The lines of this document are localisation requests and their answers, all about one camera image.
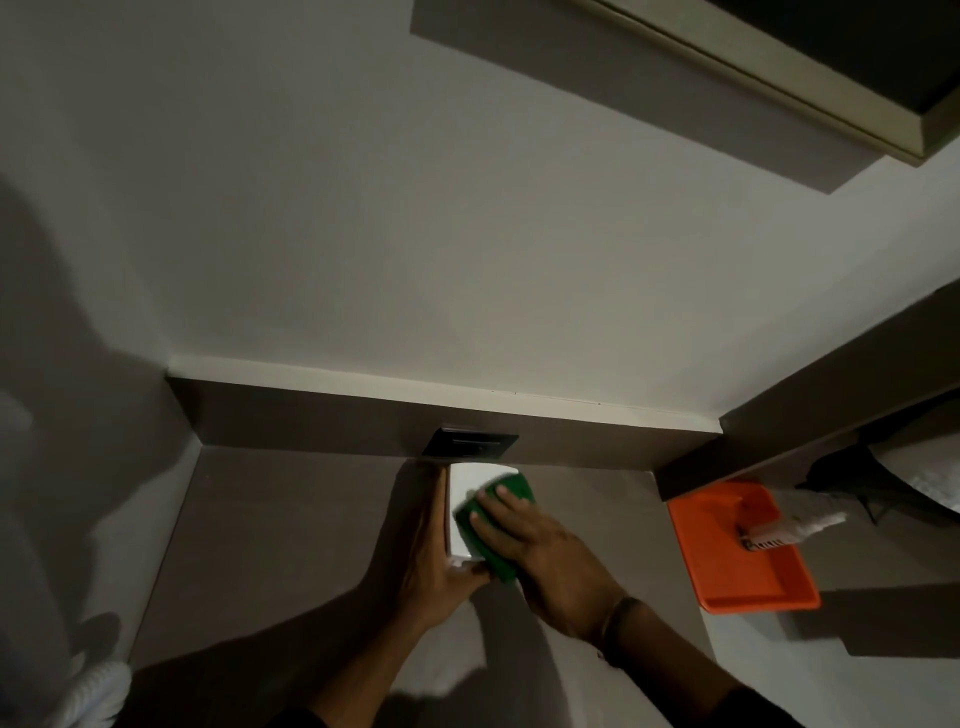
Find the beige wall cabinet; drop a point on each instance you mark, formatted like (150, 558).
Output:
(810, 67)

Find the person's left hand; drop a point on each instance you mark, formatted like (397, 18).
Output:
(427, 570)

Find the black wall socket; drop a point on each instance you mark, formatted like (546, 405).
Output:
(471, 442)

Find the white terry towel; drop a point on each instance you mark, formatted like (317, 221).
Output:
(926, 469)

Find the person's right hand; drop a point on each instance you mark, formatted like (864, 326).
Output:
(555, 570)

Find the person's right forearm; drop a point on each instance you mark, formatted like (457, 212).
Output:
(690, 690)

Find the white spray bottle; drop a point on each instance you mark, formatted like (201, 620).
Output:
(780, 534)

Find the green cleaning cloth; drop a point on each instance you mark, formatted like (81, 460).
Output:
(517, 487)

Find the person's left forearm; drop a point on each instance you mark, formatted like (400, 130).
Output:
(360, 675)

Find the orange plastic tray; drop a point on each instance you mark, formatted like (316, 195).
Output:
(720, 577)

